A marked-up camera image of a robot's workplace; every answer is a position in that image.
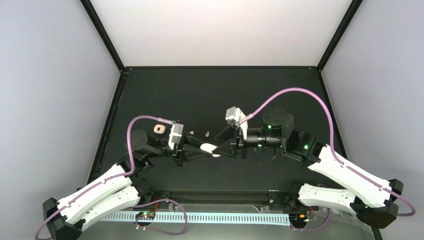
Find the oval white charging case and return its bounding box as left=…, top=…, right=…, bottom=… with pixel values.
left=200, top=143, right=221, bottom=158

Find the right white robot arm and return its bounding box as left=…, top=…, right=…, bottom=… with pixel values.
left=203, top=105, right=404, bottom=229

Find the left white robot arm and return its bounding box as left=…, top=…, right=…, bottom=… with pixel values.
left=42, top=130, right=216, bottom=240

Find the square white earbud case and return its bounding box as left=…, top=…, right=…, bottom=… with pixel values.
left=153, top=124, right=166, bottom=135

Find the left small circuit board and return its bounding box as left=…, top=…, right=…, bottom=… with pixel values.
left=135, top=211, right=156, bottom=221

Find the small circuit board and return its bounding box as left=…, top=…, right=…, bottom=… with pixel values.
left=289, top=214, right=309, bottom=223
left=135, top=211, right=156, bottom=221

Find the right small circuit board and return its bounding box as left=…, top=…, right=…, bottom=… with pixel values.
left=289, top=214, right=309, bottom=223

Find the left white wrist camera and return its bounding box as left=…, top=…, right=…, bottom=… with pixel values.
left=168, top=123, right=184, bottom=150

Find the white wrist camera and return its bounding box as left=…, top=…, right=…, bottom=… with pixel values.
left=168, top=123, right=184, bottom=150
left=225, top=106, right=248, bottom=140

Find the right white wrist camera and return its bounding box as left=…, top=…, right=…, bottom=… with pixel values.
left=225, top=106, right=248, bottom=140

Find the black aluminium front rail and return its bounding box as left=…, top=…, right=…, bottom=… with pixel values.
left=152, top=189, right=300, bottom=205

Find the white slotted cable duct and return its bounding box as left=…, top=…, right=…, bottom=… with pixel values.
left=102, top=211, right=290, bottom=226

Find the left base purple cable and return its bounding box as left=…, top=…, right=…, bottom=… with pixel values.
left=133, top=198, right=189, bottom=237

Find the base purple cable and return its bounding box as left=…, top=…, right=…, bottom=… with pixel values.
left=133, top=198, right=189, bottom=237
left=289, top=184, right=333, bottom=232

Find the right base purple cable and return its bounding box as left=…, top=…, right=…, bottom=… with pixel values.
left=289, top=184, right=333, bottom=232

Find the left black frame post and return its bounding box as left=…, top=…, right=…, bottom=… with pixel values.
left=80, top=0, right=125, bottom=72

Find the black frame post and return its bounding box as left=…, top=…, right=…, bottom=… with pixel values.
left=316, top=0, right=363, bottom=73
left=80, top=0, right=125, bottom=72

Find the right black frame post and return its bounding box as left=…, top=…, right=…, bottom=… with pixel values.
left=316, top=0, right=363, bottom=73

